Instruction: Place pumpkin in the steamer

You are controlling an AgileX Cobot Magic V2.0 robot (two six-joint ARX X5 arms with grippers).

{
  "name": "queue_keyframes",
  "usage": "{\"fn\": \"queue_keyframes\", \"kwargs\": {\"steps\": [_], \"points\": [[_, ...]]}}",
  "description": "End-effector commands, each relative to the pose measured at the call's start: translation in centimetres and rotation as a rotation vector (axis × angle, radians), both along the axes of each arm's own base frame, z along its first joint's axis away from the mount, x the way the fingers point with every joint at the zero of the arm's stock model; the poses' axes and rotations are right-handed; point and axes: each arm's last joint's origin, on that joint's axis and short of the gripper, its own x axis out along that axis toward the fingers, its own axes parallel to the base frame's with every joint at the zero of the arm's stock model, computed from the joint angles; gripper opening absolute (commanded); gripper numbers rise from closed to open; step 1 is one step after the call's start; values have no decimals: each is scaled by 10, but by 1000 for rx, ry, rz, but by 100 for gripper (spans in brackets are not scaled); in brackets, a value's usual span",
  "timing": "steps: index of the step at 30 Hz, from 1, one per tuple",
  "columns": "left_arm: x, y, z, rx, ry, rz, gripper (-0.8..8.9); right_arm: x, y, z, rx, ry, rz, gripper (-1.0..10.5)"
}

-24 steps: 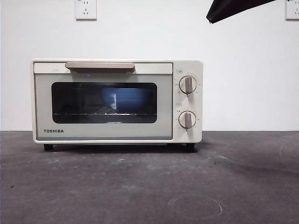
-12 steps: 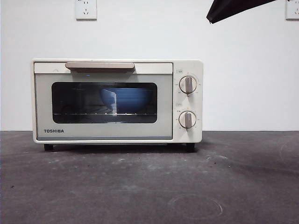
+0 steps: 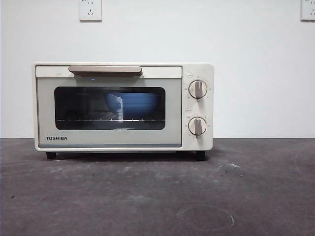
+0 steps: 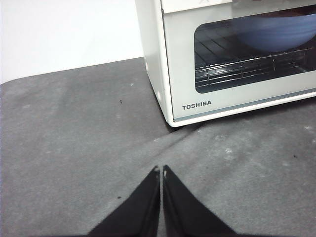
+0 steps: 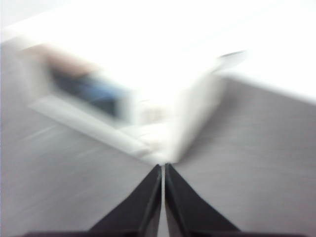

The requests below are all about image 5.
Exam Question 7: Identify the white toaster oven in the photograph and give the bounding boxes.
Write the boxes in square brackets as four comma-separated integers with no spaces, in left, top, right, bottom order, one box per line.
[14,41,247,165]

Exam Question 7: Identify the oven door with beige handle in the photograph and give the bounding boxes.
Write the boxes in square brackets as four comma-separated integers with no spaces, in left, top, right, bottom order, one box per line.
[24,46,154,158]

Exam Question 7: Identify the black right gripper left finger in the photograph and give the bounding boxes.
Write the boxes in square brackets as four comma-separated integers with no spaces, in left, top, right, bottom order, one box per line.
[90,164,162,233]

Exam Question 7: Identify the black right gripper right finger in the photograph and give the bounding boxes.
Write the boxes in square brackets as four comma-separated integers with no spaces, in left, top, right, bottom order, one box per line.
[164,162,241,233]

